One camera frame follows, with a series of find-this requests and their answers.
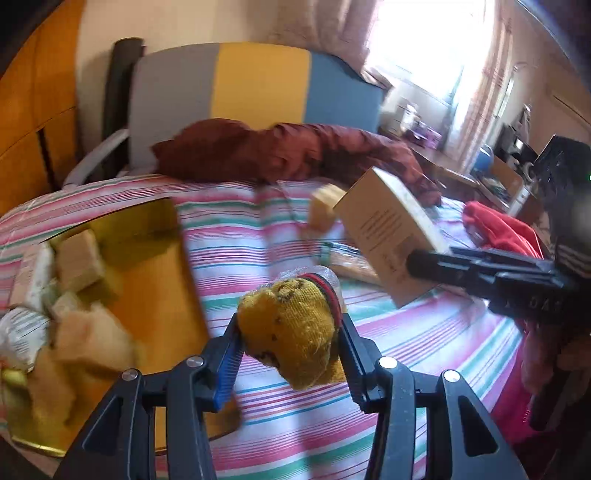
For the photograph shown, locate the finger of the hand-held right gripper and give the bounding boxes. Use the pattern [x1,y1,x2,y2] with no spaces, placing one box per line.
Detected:
[406,247,561,283]

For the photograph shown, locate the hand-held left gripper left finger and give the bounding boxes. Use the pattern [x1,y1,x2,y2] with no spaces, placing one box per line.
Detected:
[53,316,244,480]

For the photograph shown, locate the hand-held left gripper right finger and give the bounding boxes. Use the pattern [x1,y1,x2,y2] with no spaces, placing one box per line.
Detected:
[337,318,527,480]

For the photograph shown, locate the yellow knit sock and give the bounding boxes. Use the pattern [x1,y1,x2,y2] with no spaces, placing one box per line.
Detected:
[237,272,348,389]

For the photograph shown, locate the cream cardboard box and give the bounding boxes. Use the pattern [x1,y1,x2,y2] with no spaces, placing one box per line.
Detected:
[332,167,448,309]

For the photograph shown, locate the golden tray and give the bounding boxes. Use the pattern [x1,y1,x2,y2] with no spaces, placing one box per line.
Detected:
[0,198,242,459]

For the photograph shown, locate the red cloth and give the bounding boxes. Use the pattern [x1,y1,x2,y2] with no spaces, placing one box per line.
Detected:
[463,200,548,259]

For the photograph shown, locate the black stereo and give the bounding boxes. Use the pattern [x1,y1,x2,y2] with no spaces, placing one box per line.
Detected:
[501,124,536,164]

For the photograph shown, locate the wooden desk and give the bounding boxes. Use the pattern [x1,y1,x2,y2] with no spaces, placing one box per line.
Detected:
[406,143,541,222]

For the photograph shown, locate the white air conditioner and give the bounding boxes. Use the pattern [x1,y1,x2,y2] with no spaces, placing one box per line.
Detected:
[551,90,591,117]

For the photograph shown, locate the biscuit packet green label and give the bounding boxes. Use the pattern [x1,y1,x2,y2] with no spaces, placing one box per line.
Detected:
[321,242,382,283]

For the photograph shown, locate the tan sponge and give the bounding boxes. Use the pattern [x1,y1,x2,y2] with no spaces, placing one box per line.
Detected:
[54,304,140,371]
[56,230,108,292]

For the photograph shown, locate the magenta cloth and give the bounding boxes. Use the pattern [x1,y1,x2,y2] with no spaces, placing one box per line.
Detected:
[492,318,555,444]

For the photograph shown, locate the small tan box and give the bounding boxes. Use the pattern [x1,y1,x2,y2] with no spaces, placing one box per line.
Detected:
[308,184,346,232]

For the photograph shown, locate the pink curtain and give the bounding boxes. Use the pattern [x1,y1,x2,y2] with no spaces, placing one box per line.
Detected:
[443,0,514,153]
[272,0,385,80]

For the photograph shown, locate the white green packet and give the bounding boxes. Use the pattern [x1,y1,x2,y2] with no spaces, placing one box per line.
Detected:
[30,244,57,311]

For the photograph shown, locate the white printed packet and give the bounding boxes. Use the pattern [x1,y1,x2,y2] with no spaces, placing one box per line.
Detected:
[0,307,52,366]

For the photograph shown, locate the maroon blanket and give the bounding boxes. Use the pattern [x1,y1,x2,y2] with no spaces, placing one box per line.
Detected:
[152,119,444,206]

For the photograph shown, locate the grey yellow blue chair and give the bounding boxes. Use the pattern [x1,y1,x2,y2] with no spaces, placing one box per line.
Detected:
[62,41,384,188]

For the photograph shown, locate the black rolled mat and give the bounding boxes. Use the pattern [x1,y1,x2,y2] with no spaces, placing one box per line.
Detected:
[104,39,146,178]

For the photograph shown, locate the wooden wardrobe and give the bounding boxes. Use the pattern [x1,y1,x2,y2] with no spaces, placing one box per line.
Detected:
[0,0,86,217]

